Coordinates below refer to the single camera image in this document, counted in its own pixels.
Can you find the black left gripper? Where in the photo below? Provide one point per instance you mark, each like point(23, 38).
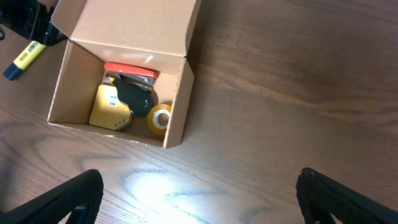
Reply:
point(31, 20)

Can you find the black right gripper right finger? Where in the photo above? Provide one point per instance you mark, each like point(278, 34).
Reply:
point(322, 200)

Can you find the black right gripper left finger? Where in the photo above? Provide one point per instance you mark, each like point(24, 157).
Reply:
point(78, 199)

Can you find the yellow highlighter marker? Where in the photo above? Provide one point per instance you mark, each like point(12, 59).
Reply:
point(23, 60)

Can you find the cardboard box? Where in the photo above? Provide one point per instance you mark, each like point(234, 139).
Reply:
point(152, 34)

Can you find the yellow tape roll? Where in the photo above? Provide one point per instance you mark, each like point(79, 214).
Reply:
point(158, 119)

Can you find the red black stapler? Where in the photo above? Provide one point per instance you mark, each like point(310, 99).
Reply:
point(138, 76)

